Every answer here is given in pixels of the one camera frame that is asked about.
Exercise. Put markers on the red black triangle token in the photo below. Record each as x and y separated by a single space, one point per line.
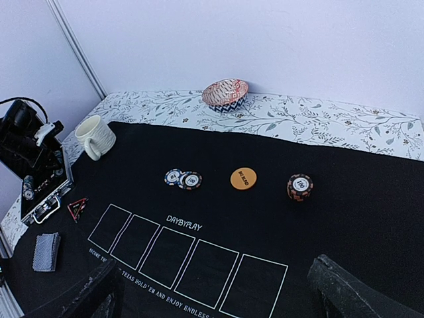
76 208

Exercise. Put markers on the red patterned small bowl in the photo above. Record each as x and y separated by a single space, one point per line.
226 95

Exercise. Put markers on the orange big blind button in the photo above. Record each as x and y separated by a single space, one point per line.
243 178

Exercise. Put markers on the front aluminium rail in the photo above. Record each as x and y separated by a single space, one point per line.
9 305

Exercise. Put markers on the blue white ten chip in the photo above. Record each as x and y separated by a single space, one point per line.
173 177

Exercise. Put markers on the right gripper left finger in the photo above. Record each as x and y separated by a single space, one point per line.
99 294

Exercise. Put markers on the cream ceramic mug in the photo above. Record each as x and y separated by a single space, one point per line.
95 136

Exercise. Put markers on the poker chip stack front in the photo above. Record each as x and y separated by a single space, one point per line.
28 191

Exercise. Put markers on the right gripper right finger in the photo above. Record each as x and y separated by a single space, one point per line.
337 293

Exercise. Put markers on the black poker table mat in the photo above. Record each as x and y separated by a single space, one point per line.
216 251

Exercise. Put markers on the aluminium poker chip case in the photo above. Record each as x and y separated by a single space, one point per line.
50 186

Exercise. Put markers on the blue playing card deck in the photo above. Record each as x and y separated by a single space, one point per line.
46 252

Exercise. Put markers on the left aluminium frame post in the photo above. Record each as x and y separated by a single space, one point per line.
76 48

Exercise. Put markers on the orange black hundred chip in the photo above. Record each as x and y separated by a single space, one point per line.
190 180

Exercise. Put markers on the orange hundred chip stack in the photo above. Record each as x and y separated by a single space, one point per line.
299 187

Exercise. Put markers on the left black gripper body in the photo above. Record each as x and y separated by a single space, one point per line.
19 151

